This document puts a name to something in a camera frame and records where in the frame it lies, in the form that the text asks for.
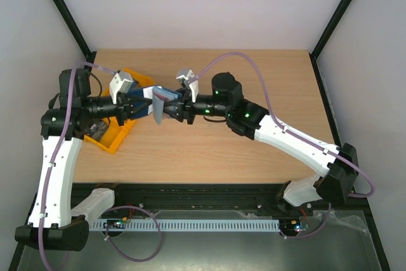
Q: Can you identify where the dark blue card holder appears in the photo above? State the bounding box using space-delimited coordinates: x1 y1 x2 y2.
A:
126 86 181 124

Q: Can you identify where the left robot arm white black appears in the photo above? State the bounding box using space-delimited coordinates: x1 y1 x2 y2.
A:
15 68 155 251

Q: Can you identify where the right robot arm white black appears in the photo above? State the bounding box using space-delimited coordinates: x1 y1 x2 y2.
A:
163 72 358 215

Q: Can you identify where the black cards stack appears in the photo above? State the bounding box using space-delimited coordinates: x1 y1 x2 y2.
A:
86 120 108 141

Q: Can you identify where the yellow three-compartment bin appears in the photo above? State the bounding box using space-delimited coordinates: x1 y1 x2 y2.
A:
84 67 159 155

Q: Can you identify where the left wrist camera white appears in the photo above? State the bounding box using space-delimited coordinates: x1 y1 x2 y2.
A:
109 70 133 97

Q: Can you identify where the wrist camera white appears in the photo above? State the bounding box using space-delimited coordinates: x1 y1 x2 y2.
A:
109 70 133 97
176 69 199 102

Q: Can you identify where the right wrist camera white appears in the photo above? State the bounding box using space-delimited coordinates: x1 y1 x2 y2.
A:
176 69 199 102

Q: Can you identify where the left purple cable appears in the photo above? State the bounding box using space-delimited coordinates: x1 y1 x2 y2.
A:
37 61 162 271

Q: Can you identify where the purple cable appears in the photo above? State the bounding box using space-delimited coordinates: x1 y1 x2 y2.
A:
37 61 162 271
195 51 376 241

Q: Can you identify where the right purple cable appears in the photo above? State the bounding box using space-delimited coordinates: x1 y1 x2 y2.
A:
195 51 376 241

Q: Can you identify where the black aluminium rail base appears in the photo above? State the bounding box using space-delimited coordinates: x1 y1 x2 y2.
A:
71 183 369 220

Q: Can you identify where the left black frame post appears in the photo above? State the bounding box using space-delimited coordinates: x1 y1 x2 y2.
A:
52 0 96 62

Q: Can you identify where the black frame post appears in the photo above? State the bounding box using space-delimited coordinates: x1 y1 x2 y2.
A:
310 0 374 59
52 0 96 62

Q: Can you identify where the white slotted cable duct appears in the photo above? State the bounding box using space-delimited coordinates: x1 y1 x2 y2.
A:
88 218 280 232

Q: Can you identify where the right black frame post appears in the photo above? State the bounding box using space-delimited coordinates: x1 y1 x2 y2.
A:
310 0 374 59

